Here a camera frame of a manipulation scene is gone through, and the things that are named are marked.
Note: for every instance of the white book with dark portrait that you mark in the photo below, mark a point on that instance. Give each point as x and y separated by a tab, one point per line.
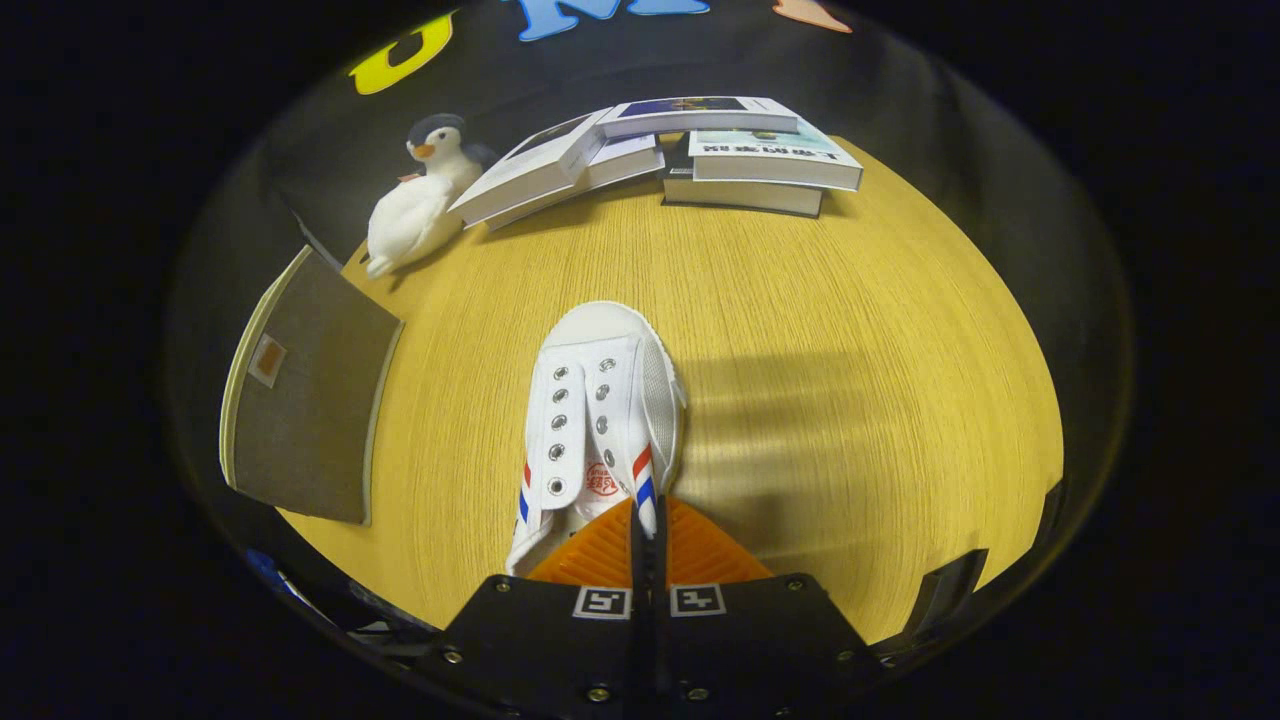
520	175

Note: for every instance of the beige fabric storage box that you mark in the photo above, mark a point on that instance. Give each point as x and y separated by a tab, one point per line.
310	420

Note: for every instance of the book with pale green cover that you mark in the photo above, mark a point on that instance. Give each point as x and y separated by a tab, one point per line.
770	155

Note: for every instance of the penguin plush toy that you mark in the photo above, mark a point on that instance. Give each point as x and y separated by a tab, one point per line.
410	215

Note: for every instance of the white canvas shoe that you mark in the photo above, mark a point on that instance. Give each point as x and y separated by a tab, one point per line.
600	330

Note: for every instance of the black backdrop cloth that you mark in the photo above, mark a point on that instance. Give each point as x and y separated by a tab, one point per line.
880	90

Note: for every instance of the plain white book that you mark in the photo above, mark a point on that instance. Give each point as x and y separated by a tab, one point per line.
620	160

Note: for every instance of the book with blue picture cover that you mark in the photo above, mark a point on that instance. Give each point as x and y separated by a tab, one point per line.
690	112

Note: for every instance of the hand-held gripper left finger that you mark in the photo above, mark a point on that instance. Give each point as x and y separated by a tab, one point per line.
540	640

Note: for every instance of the small blue object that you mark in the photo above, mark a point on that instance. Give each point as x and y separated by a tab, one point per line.
264	567

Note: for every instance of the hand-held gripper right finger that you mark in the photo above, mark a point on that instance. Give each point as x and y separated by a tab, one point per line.
760	640

